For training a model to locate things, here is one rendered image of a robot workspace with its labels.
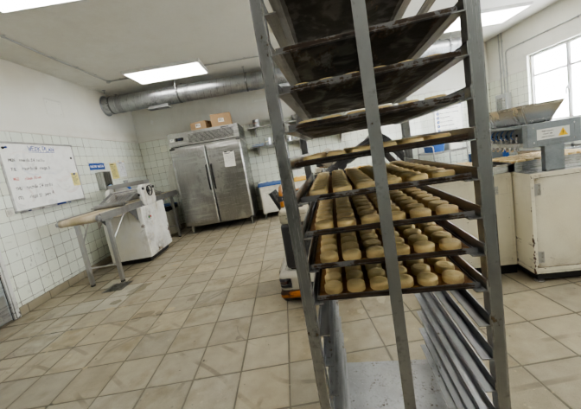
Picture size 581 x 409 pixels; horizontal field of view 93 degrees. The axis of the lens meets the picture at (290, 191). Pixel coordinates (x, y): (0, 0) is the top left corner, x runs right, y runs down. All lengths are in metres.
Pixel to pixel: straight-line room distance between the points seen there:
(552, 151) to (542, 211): 0.42
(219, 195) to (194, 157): 0.88
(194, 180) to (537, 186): 5.11
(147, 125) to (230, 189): 2.58
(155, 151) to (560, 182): 6.68
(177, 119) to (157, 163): 1.11
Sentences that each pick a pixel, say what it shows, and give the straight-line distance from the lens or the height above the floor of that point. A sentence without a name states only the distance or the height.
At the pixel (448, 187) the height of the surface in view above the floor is 0.79.
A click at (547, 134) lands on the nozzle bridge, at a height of 1.09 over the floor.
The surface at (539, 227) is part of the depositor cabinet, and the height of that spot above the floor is 0.44.
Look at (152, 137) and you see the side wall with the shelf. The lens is 7.12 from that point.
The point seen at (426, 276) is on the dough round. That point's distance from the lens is 0.84.
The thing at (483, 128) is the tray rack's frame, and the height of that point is 1.24.
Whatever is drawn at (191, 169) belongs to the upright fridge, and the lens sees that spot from 5.84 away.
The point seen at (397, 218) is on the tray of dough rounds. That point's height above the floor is 1.05.
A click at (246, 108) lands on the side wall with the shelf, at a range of 6.60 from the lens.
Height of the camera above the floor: 1.25
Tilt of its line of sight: 7 degrees down
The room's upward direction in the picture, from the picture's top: 10 degrees counter-clockwise
